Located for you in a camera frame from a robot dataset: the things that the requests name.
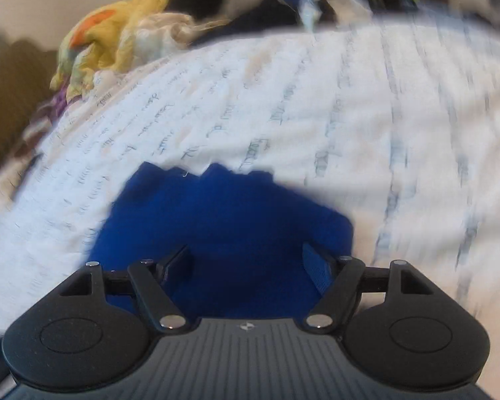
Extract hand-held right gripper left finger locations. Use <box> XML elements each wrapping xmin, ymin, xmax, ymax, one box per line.
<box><xmin>58</xmin><ymin>245</ymin><xmax>193</xmax><ymax>335</ymax></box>

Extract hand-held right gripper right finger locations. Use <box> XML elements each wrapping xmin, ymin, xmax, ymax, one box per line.
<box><xmin>302</xmin><ymin>242</ymin><xmax>436</xmax><ymax>336</ymax></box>

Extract blue pants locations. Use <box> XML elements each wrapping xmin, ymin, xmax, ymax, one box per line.
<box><xmin>84</xmin><ymin>160</ymin><xmax>356</xmax><ymax>322</ymax></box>

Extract white printed bedsheet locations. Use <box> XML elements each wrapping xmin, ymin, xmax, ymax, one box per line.
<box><xmin>0</xmin><ymin>10</ymin><xmax>500</xmax><ymax>384</ymax></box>

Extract purple patterned cloth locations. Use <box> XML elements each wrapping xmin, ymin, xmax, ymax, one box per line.
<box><xmin>23</xmin><ymin>87</ymin><xmax>82</xmax><ymax>138</ymax></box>

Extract cream shiny cloth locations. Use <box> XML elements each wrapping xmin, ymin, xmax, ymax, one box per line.
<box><xmin>119</xmin><ymin>12</ymin><xmax>232</xmax><ymax>69</ymax></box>

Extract brown wooden headboard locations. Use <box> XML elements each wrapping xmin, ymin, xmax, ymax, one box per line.
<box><xmin>0</xmin><ymin>37</ymin><xmax>61</xmax><ymax>184</ymax></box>

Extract yellow orange blanket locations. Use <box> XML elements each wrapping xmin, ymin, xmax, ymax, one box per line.
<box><xmin>50</xmin><ymin>0</ymin><xmax>178</xmax><ymax>92</ymax></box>

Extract clear plastic bag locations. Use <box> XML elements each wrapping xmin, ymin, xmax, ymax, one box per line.
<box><xmin>296</xmin><ymin>0</ymin><xmax>361</xmax><ymax>32</ymax></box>

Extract dark blue cloth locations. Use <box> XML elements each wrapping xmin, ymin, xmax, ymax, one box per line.
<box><xmin>233</xmin><ymin>0</ymin><xmax>307</xmax><ymax>36</ymax></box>

